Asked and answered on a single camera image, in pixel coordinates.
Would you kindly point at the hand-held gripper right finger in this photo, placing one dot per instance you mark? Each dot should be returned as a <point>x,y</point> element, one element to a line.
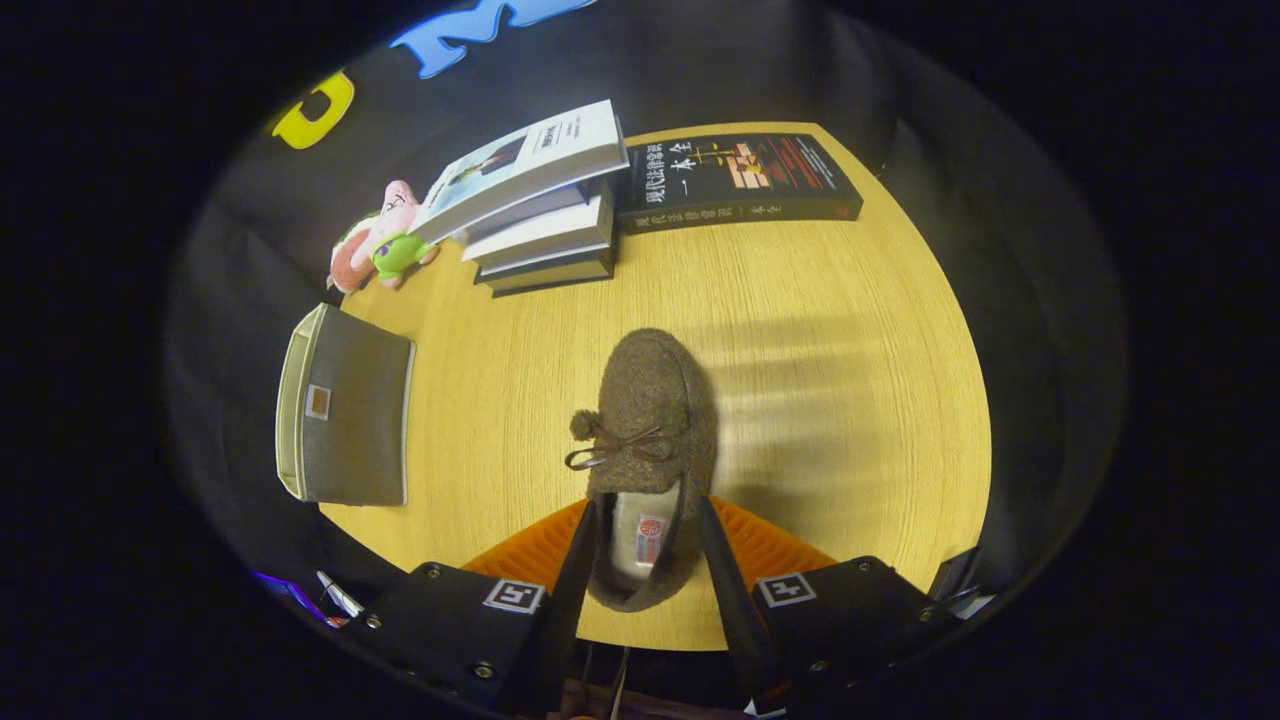
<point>730,590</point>

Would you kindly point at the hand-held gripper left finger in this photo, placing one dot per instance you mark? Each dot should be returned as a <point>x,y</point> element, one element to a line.
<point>575,580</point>

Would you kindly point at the brown fuzzy shoe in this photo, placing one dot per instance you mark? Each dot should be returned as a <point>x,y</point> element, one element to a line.
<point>650,390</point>

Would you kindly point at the grey fabric storage box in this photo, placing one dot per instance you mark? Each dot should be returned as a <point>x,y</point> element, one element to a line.
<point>355,420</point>

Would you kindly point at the purple screen device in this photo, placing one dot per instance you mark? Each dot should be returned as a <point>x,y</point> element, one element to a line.
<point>290,590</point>

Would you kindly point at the dark grey stacked book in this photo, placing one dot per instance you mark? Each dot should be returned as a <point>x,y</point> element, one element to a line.
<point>555,275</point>

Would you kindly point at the thick white stacked book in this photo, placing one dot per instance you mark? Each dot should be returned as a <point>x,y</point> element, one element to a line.
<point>550,238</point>

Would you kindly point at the thin grey stacked book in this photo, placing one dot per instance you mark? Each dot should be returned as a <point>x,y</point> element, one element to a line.
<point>535,212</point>

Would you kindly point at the pink starfish plush toy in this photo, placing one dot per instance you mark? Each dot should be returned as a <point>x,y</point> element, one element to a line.
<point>395,235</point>

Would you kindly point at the watermelon slice plush toy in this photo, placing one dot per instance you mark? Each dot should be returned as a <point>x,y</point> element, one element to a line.
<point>345,265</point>

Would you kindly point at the black cover book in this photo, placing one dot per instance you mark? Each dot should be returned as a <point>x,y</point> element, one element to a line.
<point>740,180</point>

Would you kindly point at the white cover book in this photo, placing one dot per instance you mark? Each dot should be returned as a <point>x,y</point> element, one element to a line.
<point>530,160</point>

